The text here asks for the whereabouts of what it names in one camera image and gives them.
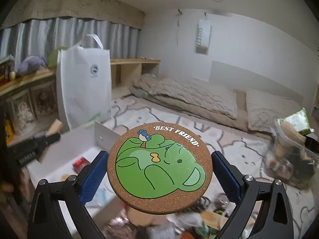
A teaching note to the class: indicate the white tote bag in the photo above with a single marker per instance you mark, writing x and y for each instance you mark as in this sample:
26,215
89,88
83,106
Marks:
83,84

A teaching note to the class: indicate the beige printed valance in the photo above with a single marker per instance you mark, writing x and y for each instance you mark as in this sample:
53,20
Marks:
74,6

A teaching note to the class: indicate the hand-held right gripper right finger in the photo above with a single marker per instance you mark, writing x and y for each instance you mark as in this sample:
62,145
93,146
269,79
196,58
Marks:
228,176

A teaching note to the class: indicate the dark red box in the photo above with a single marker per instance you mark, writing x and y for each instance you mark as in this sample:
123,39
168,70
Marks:
81,164

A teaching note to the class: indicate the grey curtain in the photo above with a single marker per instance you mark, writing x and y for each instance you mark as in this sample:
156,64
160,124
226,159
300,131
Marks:
37,37

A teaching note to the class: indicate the clear plastic storage bin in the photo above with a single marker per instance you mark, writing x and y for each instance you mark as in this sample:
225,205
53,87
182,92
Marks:
291,161

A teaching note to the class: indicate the white headboard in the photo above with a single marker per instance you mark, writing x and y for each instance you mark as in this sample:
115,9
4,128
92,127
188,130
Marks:
249,74

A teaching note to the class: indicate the person's left hand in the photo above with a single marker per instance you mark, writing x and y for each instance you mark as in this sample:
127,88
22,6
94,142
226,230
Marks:
6,186

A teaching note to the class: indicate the printed blanket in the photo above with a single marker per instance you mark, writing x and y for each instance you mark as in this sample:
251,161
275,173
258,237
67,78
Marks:
174,122

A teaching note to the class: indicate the framed pictures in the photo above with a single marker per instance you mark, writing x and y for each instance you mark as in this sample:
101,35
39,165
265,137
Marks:
32,107

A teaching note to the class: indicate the green bear cork coaster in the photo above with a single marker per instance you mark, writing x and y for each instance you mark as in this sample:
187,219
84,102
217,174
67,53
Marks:
159,169

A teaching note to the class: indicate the hanging white sweet sign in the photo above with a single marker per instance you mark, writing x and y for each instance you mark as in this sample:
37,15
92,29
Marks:
203,36

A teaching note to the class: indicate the folded grey quilt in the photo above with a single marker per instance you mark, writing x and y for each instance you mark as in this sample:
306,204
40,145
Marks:
184,97

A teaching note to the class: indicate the small wooden block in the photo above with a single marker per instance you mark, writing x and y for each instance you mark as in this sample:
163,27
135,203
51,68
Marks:
55,127

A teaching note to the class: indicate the green plush toy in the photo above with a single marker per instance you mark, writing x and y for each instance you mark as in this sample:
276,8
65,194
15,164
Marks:
57,56

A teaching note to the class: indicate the grey pillow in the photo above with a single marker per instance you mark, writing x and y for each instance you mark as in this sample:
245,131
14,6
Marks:
271,112

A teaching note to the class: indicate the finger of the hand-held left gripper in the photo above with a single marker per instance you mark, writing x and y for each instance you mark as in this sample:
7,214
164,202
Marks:
51,140

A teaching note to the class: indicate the wooden shelf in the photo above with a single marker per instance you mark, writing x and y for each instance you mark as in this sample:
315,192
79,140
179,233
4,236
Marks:
129,69

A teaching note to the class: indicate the white box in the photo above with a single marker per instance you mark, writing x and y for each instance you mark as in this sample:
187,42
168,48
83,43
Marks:
109,135

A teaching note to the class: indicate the black box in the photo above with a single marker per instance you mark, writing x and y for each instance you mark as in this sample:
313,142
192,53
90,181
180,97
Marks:
311,142

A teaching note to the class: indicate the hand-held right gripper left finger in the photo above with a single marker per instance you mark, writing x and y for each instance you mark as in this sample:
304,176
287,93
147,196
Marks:
93,176

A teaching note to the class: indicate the purple plush toy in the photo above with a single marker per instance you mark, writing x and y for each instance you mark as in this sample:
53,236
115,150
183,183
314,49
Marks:
31,66

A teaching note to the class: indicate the green snack packet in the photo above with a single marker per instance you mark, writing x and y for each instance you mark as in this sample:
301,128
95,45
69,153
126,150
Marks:
297,120

